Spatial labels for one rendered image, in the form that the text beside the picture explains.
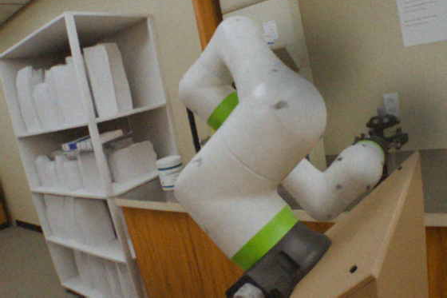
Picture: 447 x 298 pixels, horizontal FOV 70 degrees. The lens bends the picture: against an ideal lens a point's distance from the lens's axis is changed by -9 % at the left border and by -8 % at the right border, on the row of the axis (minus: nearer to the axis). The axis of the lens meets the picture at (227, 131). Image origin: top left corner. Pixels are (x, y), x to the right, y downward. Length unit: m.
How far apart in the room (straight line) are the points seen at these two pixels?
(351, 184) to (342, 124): 1.05
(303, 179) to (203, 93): 0.32
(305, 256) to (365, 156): 0.36
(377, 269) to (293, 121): 0.24
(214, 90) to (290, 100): 0.42
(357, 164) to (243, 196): 0.35
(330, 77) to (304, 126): 1.36
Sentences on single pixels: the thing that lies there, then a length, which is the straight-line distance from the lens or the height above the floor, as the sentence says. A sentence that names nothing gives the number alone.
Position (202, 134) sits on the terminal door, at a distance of 1.36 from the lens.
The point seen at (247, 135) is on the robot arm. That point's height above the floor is 1.33.
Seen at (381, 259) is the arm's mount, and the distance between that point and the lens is 0.32.
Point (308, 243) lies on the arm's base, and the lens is 0.53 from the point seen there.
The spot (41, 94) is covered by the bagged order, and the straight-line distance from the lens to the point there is 2.58.
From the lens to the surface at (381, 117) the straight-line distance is 1.15.
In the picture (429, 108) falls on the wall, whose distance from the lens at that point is 1.76.
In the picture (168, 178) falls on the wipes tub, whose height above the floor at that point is 1.00.
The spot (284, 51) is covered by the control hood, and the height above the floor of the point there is 1.48.
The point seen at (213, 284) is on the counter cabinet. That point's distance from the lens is 1.69.
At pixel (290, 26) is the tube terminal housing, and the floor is 1.58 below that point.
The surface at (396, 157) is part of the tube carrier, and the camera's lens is 1.16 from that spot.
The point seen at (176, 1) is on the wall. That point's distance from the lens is 2.34.
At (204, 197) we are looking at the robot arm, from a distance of 0.53.
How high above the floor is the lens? 1.41
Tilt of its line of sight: 8 degrees down
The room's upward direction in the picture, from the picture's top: 11 degrees counter-clockwise
